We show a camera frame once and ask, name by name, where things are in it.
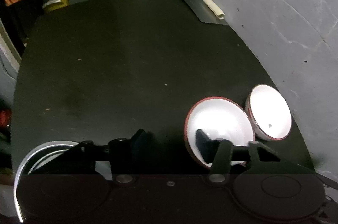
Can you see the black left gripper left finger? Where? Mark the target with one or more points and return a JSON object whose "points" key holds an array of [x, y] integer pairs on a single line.
{"points": [[131, 157]]}

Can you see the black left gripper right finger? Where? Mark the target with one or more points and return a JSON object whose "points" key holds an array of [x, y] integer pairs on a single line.
{"points": [[218, 153]]}

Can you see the white bowl red rim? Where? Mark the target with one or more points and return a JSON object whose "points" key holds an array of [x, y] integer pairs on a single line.
{"points": [[268, 113], [219, 118]]}

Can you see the steel plate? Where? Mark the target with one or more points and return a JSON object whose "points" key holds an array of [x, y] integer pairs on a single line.
{"points": [[36, 158]]}

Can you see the cream rolled tube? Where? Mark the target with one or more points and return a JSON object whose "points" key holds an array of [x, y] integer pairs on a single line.
{"points": [[218, 12]]}

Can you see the grey flat sheet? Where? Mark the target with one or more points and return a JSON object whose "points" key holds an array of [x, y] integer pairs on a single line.
{"points": [[204, 13]]}

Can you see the yellow container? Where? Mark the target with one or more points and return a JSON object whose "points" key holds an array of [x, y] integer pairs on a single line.
{"points": [[53, 5]]}

